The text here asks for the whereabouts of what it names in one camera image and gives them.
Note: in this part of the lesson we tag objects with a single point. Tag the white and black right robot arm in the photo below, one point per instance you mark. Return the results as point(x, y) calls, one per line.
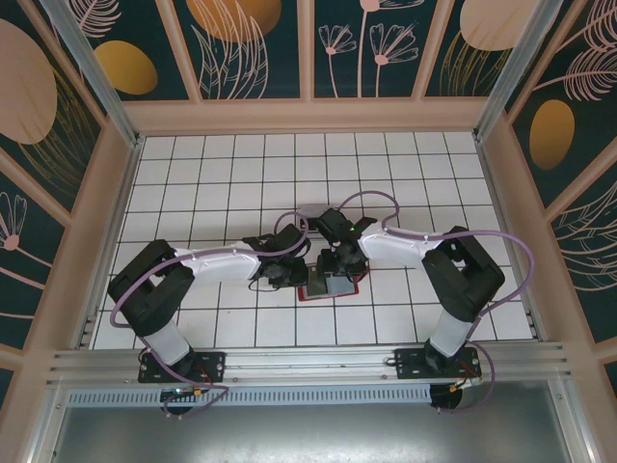
point(395, 246)

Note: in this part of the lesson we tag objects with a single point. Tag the aluminium mounting rail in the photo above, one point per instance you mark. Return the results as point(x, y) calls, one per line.
point(308, 362)

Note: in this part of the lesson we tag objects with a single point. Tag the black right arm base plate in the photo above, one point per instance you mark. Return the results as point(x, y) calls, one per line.
point(410, 366)

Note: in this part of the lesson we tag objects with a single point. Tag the clear acrylic card stand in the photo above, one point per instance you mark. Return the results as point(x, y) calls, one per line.
point(313, 210)

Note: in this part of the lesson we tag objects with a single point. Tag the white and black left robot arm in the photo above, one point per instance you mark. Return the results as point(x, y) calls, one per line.
point(217, 263)

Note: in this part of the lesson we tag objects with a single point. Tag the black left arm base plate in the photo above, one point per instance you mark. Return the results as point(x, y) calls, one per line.
point(212, 366)

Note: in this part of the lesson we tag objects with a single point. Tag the grey sheet metal panel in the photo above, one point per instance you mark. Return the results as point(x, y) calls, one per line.
point(308, 434)

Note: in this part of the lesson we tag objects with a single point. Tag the red card holder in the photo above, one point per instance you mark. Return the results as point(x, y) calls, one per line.
point(303, 295)

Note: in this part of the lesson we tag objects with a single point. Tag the small circuit board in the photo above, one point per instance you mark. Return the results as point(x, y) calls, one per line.
point(183, 391)

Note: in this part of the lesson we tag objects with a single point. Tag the aluminium corner post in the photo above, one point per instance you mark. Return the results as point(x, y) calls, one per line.
point(516, 72)
point(95, 72)

